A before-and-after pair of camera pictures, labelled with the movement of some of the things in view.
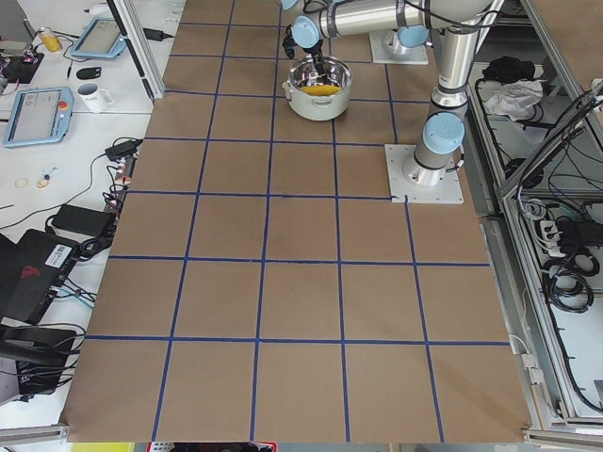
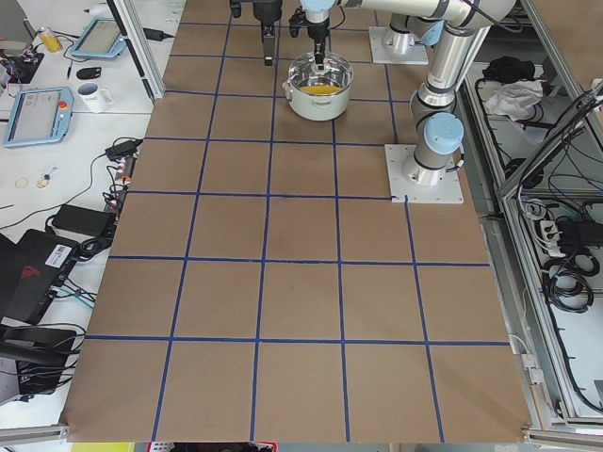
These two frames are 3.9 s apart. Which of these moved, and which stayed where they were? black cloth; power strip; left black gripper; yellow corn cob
Moved: left black gripper
Stayed: yellow corn cob; black cloth; power strip
